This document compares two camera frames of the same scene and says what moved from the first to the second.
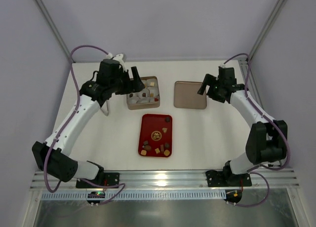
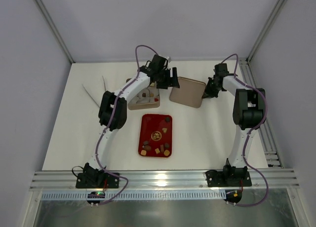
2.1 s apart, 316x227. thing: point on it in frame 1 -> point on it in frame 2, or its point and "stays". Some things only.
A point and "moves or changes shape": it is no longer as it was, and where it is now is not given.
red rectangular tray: [155, 138] stays
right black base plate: [215, 178] stays
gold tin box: [147, 97] stays
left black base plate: [107, 179] stays
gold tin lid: [185, 95] moves or changes shape
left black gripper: [128, 81] -> [167, 78]
